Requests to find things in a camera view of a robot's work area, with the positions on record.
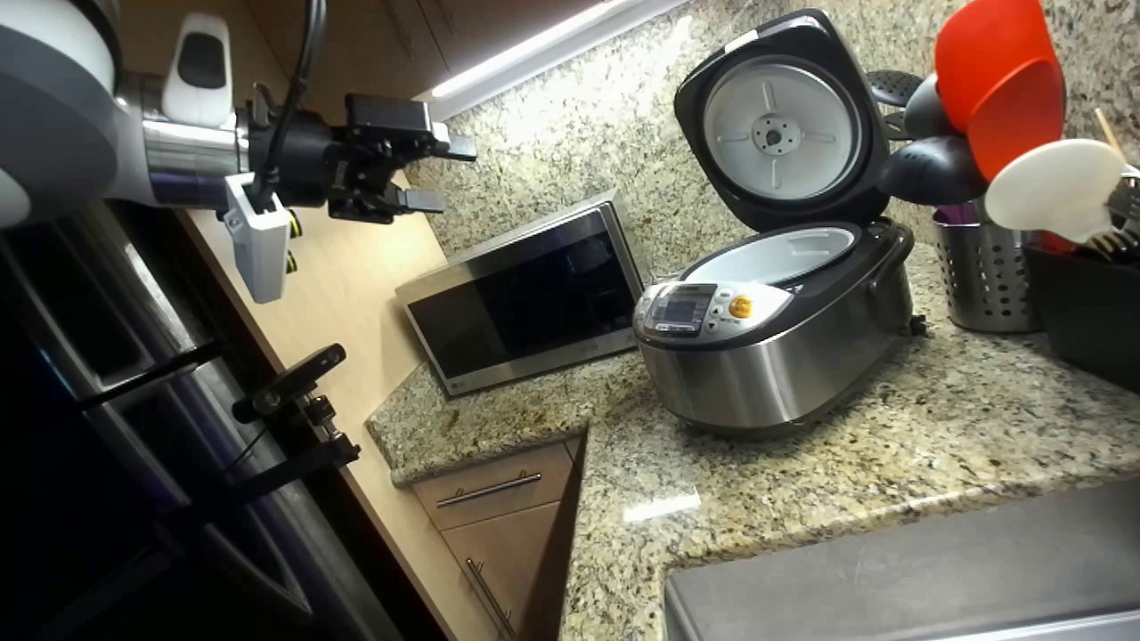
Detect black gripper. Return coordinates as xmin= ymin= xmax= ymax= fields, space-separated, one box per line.
xmin=247 ymin=91 xmax=480 ymax=226

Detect black rice cooker lid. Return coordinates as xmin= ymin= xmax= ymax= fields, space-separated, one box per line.
xmin=670 ymin=7 xmax=899 ymax=233

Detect stainless steel rice cooker body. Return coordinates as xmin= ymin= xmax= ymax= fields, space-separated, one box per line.
xmin=629 ymin=218 xmax=929 ymax=434

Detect wooden upper cabinets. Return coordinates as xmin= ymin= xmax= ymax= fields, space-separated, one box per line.
xmin=119 ymin=0 xmax=621 ymax=104

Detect stainless steel microwave oven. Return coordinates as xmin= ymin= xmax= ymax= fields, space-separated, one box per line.
xmin=391 ymin=193 xmax=651 ymax=401

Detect under cabinet light strip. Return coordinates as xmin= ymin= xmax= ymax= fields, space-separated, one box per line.
xmin=413 ymin=0 xmax=691 ymax=119

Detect wooden cabinet drawer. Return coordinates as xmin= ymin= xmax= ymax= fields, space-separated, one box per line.
xmin=406 ymin=434 xmax=589 ymax=641

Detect small black spoon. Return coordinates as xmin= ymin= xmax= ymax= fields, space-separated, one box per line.
xmin=866 ymin=66 xmax=933 ymax=109

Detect stainless steel refrigerator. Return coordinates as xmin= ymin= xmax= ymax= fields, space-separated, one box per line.
xmin=0 ymin=200 xmax=413 ymax=641

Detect black round spoon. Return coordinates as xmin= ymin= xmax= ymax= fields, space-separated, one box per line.
xmin=903 ymin=71 xmax=955 ymax=141

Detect large black ladle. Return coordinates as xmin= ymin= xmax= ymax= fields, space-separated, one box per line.
xmin=886 ymin=130 xmax=990 ymax=205

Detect purple utensil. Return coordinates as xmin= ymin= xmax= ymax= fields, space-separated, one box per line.
xmin=933 ymin=197 xmax=986 ymax=226

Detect perforated metal utensil holder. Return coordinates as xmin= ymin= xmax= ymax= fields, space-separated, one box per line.
xmin=933 ymin=205 xmax=1044 ymax=339

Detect red plastic scoop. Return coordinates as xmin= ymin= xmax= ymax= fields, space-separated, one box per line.
xmin=933 ymin=0 xmax=1070 ymax=185

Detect white plastic spoon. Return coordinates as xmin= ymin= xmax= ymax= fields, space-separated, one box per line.
xmin=979 ymin=134 xmax=1128 ymax=245

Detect stainless steel sink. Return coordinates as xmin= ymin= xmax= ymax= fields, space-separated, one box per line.
xmin=658 ymin=478 xmax=1140 ymax=641

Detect black plastic bin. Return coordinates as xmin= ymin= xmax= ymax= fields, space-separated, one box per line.
xmin=1021 ymin=226 xmax=1140 ymax=395

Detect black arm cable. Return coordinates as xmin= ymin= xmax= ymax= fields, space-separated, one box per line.
xmin=254 ymin=0 xmax=333 ymax=211

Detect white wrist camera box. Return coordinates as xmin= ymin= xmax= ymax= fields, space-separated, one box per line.
xmin=220 ymin=170 xmax=293 ymax=307

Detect black camera on clamp stand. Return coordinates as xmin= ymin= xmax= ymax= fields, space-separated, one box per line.
xmin=165 ymin=339 xmax=362 ymax=528

